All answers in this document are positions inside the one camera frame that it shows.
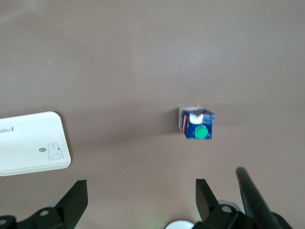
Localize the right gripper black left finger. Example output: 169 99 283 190
0 179 89 229

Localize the cream tray with rabbit print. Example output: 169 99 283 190
0 111 72 177

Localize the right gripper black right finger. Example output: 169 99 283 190
194 178 248 229

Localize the blue milk carton green cap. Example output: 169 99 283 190
178 104 216 140

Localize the brown table cover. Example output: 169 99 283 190
0 0 305 229

